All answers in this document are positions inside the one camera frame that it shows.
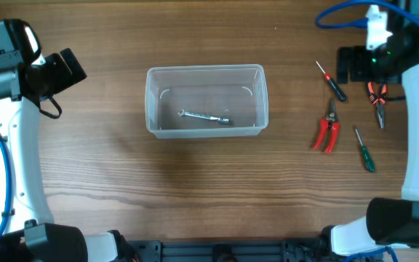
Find orange black needle-nose pliers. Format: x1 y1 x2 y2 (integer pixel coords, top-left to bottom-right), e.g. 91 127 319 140
367 82 387 129

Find red black screwdriver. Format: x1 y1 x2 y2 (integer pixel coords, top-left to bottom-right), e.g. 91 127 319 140
316 60 347 102

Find red handled snips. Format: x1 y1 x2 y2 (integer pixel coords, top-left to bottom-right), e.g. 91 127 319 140
314 98 340 154

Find green handled screwdriver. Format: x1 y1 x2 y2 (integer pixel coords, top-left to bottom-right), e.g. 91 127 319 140
354 127 375 172

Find silver combination wrench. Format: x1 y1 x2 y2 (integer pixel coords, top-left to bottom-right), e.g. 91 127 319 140
177 109 232 124

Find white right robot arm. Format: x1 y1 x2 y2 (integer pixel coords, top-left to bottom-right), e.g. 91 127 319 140
330 62 419 259

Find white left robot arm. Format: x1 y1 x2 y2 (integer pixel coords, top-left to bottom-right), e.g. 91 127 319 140
0 19 128 261

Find clear plastic container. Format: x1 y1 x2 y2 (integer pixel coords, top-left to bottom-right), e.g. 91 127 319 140
145 64 269 139

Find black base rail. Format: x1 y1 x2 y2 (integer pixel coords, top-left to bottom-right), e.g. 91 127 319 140
129 239 335 262

